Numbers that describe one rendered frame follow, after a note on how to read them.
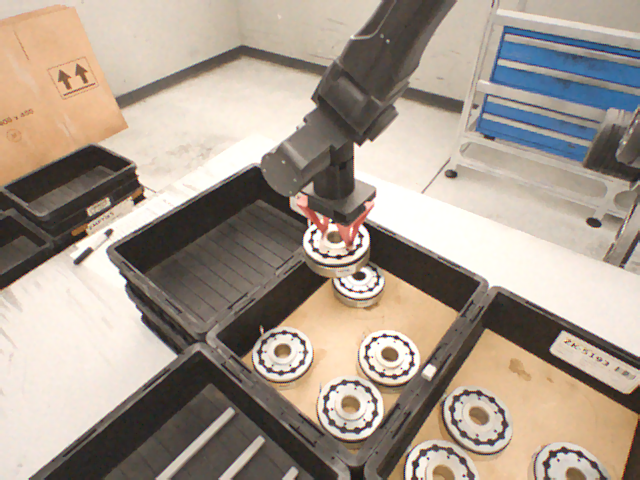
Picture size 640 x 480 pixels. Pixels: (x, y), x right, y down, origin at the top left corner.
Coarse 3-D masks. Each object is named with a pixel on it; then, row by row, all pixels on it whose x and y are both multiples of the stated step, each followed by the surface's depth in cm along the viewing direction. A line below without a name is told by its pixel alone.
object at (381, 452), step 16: (496, 288) 70; (480, 304) 68; (528, 304) 68; (560, 320) 66; (464, 336) 63; (592, 336) 63; (448, 352) 61; (624, 352) 61; (432, 384) 58; (416, 400) 56; (400, 416) 54; (400, 432) 53; (384, 448) 51; (368, 464) 50
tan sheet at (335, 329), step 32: (320, 288) 83; (384, 288) 83; (288, 320) 78; (320, 320) 78; (352, 320) 78; (384, 320) 78; (416, 320) 78; (448, 320) 78; (320, 352) 73; (352, 352) 73
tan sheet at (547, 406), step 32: (480, 352) 73; (512, 352) 73; (480, 384) 68; (512, 384) 68; (544, 384) 68; (576, 384) 68; (512, 416) 64; (544, 416) 64; (576, 416) 64; (608, 416) 64; (512, 448) 61; (608, 448) 61
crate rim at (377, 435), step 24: (408, 240) 79; (456, 264) 75; (264, 288) 71; (480, 288) 70; (240, 312) 67; (216, 336) 64; (240, 360) 60; (432, 360) 61; (264, 384) 58; (408, 384) 58; (288, 408) 55; (312, 432) 53; (384, 432) 53; (336, 456) 51; (360, 456) 51
